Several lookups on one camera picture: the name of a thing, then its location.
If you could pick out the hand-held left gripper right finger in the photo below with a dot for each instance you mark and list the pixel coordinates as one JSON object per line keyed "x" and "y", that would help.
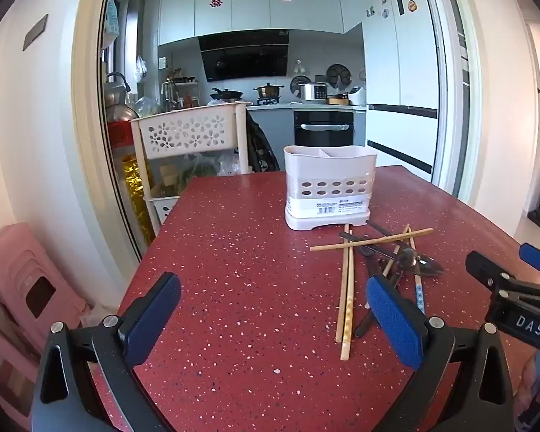
{"x": 393, "y": 324}

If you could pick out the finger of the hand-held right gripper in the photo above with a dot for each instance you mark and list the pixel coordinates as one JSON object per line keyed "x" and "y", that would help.
{"x": 537, "y": 256}
{"x": 490, "y": 267}

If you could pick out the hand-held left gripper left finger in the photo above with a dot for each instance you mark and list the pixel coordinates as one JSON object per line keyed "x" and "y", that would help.
{"x": 155, "y": 319}

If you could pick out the blue floral wooden chopstick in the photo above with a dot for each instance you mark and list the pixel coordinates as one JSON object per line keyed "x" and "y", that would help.
{"x": 419, "y": 294}

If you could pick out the chopsticks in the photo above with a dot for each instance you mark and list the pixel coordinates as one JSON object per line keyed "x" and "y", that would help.
{"x": 360, "y": 239}

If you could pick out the white plastic utensil holder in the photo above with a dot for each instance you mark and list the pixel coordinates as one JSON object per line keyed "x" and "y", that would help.
{"x": 328, "y": 166}

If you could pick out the person's right hand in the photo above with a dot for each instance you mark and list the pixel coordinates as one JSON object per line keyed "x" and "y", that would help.
{"x": 532, "y": 378}

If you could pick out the gold foil bag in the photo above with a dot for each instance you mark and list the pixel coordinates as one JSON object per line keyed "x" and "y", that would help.
{"x": 137, "y": 193}

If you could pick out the stack of pink plastic stools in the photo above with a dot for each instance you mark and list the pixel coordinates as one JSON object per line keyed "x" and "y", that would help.
{"x": 22, "y": 297}

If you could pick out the white plastic storage cart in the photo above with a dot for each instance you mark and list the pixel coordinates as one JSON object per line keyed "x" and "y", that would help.
{"x": 184, "y": 130}

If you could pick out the black patterned bag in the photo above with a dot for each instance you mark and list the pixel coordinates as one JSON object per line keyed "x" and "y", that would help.
{"x": 258, "y": 144}

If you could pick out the black built-in oven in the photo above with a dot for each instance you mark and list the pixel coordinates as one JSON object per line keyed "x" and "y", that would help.
{"x": 324, "y": 128}

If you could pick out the white kitchen appliance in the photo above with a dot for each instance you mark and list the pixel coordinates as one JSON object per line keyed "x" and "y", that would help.
{"x": 357, "y": 96}

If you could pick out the white refrigerator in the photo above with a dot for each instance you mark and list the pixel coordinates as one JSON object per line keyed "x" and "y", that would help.
{"x": 400, "y": 63}

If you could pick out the black wok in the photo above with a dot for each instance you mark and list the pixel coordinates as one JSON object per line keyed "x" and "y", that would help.
{"x": 226, "y": 94}

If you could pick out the kitchen faucet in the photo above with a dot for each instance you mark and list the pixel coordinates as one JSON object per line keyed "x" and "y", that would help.
{"x": 119, "y": 78}

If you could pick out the silver rice cooker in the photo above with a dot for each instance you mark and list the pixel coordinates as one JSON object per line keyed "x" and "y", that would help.
{"x": 314, "y": 92}

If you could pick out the steel cooking pot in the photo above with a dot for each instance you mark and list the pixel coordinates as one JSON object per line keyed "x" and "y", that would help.
{"x": 267, "y": 91}

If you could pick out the black range hood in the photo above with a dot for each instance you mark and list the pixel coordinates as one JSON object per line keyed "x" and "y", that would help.
{"x": 245, "y": 56}

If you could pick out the white upper cabinets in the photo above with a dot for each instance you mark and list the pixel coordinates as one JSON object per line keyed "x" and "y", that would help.
{"x": 252, "y": 6}

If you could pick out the round black wall tray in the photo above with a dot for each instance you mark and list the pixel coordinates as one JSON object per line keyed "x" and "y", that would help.
{"x": 338, "y": 74}

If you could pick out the grey wall switch plate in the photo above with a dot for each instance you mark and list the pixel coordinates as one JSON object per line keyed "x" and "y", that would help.
{"x": 36, "y": 32}

